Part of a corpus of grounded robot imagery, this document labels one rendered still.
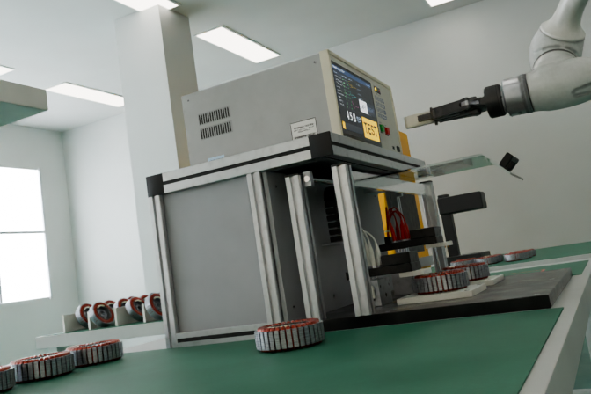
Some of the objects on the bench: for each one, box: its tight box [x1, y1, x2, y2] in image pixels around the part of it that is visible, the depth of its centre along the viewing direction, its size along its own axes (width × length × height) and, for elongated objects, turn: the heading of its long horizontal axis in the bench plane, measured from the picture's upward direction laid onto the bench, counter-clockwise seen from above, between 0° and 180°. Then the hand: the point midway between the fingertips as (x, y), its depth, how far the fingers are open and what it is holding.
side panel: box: [149, 171, 284, 348], centre depth 130 cm, size 28×3×32 cm, turn 18°
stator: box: [412, 269, 470, 295], centre depth 129 cm, size 11×11×4 cm
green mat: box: [0, 307, 564, 394], centre depth 92 cm, size 94×61×1 cm, turn 18°
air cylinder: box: [391, 273, 416, 296], centre depth 157 cm, size 5×8×6 cm
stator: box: [254, 318, 325, 353], centre depth 102 cm, size 11×11×4 cm
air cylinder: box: [370, 277, 393, 307], centre depth 136 cm, size 5×8×6 cm
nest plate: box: [397, 283, 487, 305], centre depth 129 cm, size 15×15×1 cm
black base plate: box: [322, 267, 573, 332], centre depth 140 cm, size 47×64×2 cm
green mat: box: [489, 260, 588, 276], centre depth 207 cm, size 94×61×1 cm, turn 18°
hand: (419, 120), depth 155 cm, fingers closed
